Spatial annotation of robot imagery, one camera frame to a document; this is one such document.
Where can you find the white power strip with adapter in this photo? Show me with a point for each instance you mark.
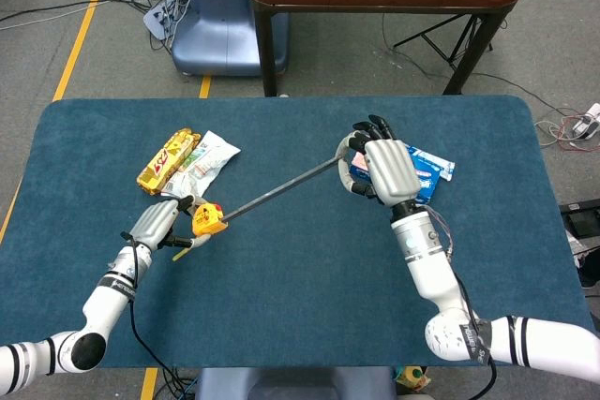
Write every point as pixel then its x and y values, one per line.
pixel 588 123

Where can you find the black rounded floor object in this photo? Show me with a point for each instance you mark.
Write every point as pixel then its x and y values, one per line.
pixel 591 271

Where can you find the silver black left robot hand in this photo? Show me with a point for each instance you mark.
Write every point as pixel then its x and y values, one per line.
pixel 152 224

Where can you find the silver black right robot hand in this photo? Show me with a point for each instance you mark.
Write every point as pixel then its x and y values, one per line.
pixel 389 170

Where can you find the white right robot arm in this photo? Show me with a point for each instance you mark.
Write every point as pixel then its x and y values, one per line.
pixel 426 259

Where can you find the yellow tape measure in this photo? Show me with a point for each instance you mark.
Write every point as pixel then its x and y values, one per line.
pixel 206 222

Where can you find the blue white wrapper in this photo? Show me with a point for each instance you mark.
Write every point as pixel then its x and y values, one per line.
pixel 443 167

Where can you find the white power strip with plugs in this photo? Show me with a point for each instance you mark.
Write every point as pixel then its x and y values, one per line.
pixel 157 20

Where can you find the gold snack package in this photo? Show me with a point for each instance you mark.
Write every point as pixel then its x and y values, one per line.
pixel 166 161

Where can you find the blue cookie box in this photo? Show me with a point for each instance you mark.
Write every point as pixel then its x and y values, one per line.
pixel 429 184

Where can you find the yellow green bottle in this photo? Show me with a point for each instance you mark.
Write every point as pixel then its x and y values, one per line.
pixel 415 376

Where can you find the blue felt table mat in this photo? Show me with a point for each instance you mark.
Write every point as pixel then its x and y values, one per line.
pixel 290 287

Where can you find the white snack bag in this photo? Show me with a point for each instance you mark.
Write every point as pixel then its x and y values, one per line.
pixel 206 161

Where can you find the grey blue robot torso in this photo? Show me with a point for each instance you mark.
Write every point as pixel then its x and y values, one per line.
pixel 290 383

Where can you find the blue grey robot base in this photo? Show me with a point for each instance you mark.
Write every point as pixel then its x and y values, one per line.
pixel 215 34

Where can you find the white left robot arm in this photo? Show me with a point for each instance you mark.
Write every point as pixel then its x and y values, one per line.
pixel 110 297

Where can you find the black flat floor frame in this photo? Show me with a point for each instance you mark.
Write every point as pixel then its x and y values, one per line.
pixel 583 215

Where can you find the black tripod stand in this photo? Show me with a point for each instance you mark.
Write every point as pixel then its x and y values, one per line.
pixel 440 41

